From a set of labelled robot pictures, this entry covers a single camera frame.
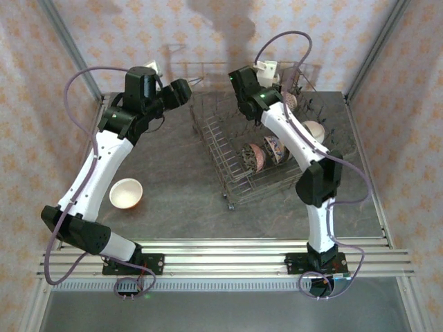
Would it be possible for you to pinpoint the pink orange patterned bowl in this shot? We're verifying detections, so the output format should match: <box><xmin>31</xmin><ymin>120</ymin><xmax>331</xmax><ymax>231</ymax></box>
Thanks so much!
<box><xmin>280</xmin><ymin>91</ymin><xmax>299</xmax><ymax>113</ymax></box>

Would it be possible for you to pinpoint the blue orange patterned bowl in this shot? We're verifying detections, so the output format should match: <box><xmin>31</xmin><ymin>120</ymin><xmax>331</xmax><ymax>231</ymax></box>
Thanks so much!
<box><xmin>262</xmin><ymin>135</ymin><xmax>291</xmax><ymax>166</ymax></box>

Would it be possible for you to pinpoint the plain cream white bowl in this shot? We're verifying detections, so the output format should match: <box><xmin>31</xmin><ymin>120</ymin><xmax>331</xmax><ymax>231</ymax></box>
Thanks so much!
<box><xmin>300</xmin><ymin>120</ymin><xmax>327</xmax><ymax>145</ymax></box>

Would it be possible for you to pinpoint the grey wire dish rack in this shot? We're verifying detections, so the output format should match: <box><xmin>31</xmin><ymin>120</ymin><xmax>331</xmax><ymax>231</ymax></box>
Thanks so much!
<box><xmin>188</xmin><ymin>62</ymin><xmax>358</xmax><ymax>211</ymax></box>

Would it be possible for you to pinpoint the cream bowl orange outside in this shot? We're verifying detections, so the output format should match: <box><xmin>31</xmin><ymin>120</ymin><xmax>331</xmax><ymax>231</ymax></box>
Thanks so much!
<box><xmin>109</xmin><ymin>177</ymin><xmax>144</xmax><ymax>211</ymax></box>

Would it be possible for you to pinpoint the grey metal panel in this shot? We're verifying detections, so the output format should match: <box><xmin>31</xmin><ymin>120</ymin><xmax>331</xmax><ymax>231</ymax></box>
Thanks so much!
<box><xmin>36</xmin><ymin>290</ymin><xmax>415</xmax><ymax>332</ymax></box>

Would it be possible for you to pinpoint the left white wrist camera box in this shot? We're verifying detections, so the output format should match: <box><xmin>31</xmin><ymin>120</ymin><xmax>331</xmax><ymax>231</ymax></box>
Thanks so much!
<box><xmin>143</xmin><ymin>61</ymin><xmax>163</xmax><ymax>79</ymax></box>

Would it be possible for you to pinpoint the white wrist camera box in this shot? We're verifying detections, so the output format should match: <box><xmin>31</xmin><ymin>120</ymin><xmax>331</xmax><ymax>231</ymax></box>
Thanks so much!
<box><xmin>143</xmin><ymin>61</ymin><xmax>163</xmax><ymax>79</ymax></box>
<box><xmin>252</xmin><ymin>60</ymin><xmax>280</xmax><ymax>87</ymax></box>

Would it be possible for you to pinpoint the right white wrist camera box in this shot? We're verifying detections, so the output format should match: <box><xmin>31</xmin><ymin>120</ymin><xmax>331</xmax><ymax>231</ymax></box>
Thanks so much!
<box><xmin>252</xmin><ymin>60</ymin><xmax>280</xmax><ymax>87</ymax></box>

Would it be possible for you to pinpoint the aluminium table side rail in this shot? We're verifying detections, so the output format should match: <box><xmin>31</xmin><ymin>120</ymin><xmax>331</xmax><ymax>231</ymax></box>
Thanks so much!
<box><xmin>55</xmin><ymin>95</ymin><xmax>112</xmax><ymax>250</ymax></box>
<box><xmin>342</xmin><ymin>96</ymin><xmax>396</xmax><ymax>250</ymax></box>

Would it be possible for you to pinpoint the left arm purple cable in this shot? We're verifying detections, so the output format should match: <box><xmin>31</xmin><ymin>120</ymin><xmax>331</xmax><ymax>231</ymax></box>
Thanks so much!
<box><xmin>44</xmin><ymin>66</ymin><xmax>156</xmax><ymax>301</ymax></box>

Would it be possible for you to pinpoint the aluminium corner post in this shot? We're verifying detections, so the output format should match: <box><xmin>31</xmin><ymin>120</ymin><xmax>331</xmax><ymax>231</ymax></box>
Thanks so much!
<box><xmin>344</xmin><ymin>0</ymin><xmax>412</xmax><ymax>103</ymax></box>
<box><xmin>37</xmin><ymin>0</ymin><xmax>107</xmax><ymax>102</ymax></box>

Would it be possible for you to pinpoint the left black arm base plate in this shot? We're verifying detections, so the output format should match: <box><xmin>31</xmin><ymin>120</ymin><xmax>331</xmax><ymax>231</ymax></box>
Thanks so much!
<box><xmin>102</xmin><ymin>253</ymin><xmax>165</xmax><ymax>277</ymax></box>

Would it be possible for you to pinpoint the aluminium mounting rail beam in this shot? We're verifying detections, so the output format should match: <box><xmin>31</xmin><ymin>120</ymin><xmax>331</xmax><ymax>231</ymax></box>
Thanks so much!
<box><xmin>36</xmin><ymin>237</ymin><xmax>416</xmax><ymax>279</ymax></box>

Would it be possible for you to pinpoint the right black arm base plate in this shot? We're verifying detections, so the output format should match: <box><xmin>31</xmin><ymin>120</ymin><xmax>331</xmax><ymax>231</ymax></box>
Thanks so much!
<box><xmin>284</xmin><ymin>252</ymin><xmax>348</xmax><ymax>277</ymax></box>

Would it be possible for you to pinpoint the grey slotted cable duct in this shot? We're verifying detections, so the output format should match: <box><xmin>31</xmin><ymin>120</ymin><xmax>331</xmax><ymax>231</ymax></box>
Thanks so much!
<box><xmin>51</xmin><ymin>279</ymin><xmax>312</xmax><ymax>293</ymax></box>

